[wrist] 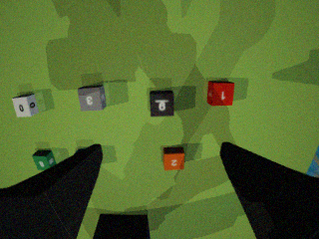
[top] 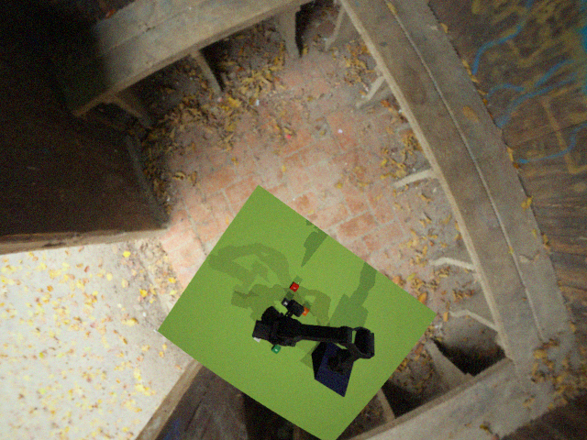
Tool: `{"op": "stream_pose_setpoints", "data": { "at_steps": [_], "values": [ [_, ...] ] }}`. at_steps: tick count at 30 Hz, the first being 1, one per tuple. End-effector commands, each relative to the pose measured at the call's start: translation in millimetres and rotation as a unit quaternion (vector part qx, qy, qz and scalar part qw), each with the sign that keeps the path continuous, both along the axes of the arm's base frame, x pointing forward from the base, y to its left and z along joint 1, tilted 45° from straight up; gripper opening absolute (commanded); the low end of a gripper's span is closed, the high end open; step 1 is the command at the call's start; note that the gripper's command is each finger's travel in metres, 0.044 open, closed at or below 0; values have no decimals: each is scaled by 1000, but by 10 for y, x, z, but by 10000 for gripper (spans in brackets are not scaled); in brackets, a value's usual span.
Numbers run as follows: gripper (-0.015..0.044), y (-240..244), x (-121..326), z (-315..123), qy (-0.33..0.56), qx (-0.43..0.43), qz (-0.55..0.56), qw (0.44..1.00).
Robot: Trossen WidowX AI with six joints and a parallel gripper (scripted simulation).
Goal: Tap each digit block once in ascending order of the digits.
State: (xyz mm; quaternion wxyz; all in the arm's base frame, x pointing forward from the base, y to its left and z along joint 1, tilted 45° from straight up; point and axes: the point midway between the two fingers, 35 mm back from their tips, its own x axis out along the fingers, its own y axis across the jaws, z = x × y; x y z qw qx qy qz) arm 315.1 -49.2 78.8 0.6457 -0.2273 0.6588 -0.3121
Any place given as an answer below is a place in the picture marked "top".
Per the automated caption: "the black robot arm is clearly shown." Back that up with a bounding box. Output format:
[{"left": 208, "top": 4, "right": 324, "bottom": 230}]
[{"left": 252, "top": 306, "right": 375, "bottom": 375}]

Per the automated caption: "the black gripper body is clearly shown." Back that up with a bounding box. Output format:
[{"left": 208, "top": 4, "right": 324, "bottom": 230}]
[{"left": 284, "top": 299, "right": 305, "bottom": 317}]

